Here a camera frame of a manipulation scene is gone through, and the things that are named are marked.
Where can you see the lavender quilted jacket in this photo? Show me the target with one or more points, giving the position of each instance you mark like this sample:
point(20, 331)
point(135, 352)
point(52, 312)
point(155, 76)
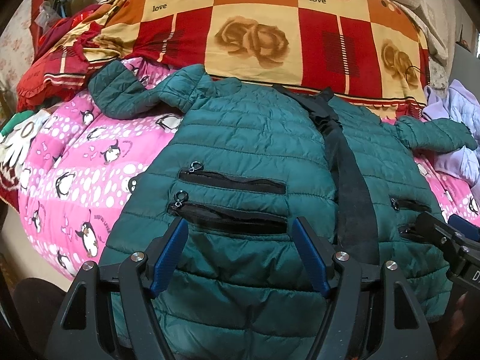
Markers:
point(458, 112)

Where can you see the white green patterned cloth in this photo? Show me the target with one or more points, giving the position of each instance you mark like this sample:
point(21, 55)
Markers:
point(16, 138)

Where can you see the green quilted puffer jacket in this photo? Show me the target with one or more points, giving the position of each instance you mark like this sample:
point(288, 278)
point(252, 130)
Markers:
point(245, 162)

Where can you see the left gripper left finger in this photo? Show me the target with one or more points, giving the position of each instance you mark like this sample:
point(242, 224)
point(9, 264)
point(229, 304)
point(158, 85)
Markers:
point(108, 312)

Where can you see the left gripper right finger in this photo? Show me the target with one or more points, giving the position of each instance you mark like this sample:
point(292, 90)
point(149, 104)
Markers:
point(371, 312)

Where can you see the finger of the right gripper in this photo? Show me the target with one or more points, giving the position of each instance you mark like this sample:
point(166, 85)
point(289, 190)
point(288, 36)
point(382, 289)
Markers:
point(463, 226)
point(432, 228)

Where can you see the red orange rose quilt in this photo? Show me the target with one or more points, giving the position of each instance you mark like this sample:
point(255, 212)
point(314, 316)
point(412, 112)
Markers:
point(368, 52)

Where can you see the beige floral bedsheet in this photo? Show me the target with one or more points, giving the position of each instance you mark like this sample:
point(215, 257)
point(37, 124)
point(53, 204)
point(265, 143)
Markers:
point(438, 78)

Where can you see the pink penguin blanket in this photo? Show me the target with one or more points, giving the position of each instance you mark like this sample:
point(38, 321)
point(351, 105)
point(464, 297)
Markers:
point(79, 173)

